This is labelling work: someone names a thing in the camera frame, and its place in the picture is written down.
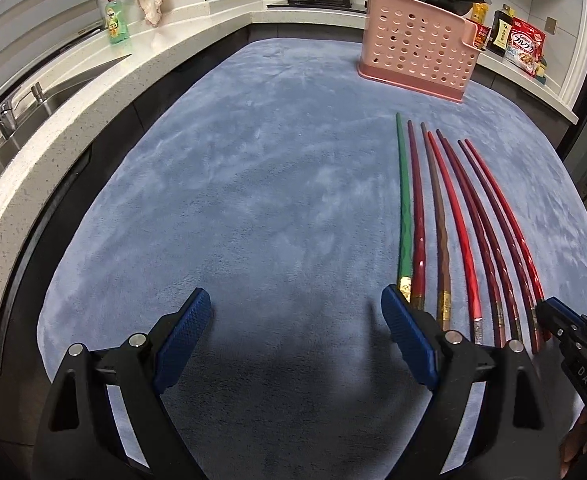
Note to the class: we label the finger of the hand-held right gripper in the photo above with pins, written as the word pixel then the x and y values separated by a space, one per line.
pixel 551 321
pixel 568 310

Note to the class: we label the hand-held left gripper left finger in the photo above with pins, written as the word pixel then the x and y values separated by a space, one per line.
pixel 183 330

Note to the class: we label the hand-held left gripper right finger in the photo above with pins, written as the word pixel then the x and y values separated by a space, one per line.
pixel 408 335

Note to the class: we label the brown chopstick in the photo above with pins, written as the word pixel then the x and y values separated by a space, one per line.
pixel 438 220

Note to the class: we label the green chopstick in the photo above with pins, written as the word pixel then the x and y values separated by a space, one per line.
pixel 402 200

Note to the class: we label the pink perforated plastic basket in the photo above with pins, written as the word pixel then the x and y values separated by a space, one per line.
pixel 413 45

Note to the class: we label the person's right hand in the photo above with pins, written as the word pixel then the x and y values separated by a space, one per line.
pixel 576 440

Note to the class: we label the blue plush mat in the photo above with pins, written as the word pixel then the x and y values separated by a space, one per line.
pixel 273 185

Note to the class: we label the small dark blue packet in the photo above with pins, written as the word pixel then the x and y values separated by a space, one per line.
pixel 541 72

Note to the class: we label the red cereal bag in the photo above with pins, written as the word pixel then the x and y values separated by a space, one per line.
pixel 524 47

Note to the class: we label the stainless steel sink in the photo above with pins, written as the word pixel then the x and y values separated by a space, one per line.
pixel 48 95

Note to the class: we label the sink soap dispenser knob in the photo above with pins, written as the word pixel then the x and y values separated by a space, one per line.
pixel 37 94

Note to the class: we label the dark soy sauce bottle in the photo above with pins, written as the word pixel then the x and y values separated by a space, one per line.
pixel 501 32

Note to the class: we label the small red packet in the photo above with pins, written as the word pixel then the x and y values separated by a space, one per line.
pixel 482 36

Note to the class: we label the yellow seasoning packet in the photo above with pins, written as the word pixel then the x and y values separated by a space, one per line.
pixel 480 12

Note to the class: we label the green dish soap bottle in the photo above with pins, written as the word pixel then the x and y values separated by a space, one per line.
pixel 117 22

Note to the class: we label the beige wall socket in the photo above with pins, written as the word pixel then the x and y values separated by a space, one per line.
pixel 552 25

